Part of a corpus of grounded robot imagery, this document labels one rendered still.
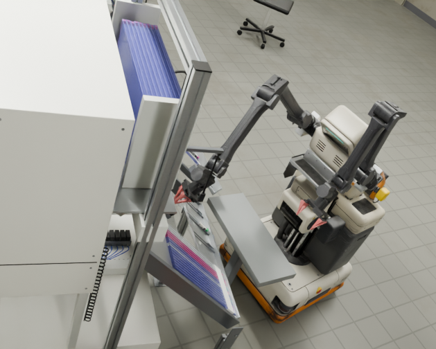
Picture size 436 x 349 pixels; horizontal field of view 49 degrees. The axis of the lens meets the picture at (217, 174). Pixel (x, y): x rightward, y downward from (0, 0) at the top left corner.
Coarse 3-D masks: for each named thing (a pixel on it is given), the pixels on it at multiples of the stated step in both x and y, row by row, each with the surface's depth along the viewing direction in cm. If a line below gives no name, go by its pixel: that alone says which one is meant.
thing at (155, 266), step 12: (156, 264) 157; (156, 276) 162; (168, 276) 164; (180, 276) 166; (180, 288) 171; (192, 288) 173; (192, 300) 179; (204, 300) 181; (204, 312) 188; (216, 312) 190; (228, 312) 195; (228, 324) 200
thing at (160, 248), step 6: (168, 222) 189; (174, 222) 196; (174, 228) 192; (156, 246) 164; (162, 246) 169; (156, 252) 161; (162, 252) 166; (168, 252) 172; (162, 258) 163; (168, 258) 169; (168, 264) 166
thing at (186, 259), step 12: (168, 228) 182; (168, 240) 175; (180, 240) 187; (180, 252) 180; (192, 252) 193; (180, 264) 173; (192, 264) 185; (204, 264) 200; (192, 276) 178; (204, 276) 191; (216, 276) 206; (204, 288) 184; (216, 288) 198; (216, 300) 191; (228, 300) 204
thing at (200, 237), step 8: (192, 208) 233; (200, 216) 240; (192, 224) 218; (192, 232) 214; (200, 232) 225; (200, 240) 217; (208, 240) 229; (200, 248) 211; (208, 248) 222; (208, 256) 215; (216, 264) 221
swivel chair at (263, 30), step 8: (256, 0) 575; (264, 0) 576; (272, 0) 586; (280, 0) 595; (288, 0) 605; (272, 8) 576; (280, 8) 574; (288, 8) 581; (264, 24) 610; (240, 32) 607; (264, 32) 616; (264, 40) 594; (280, 40) 617
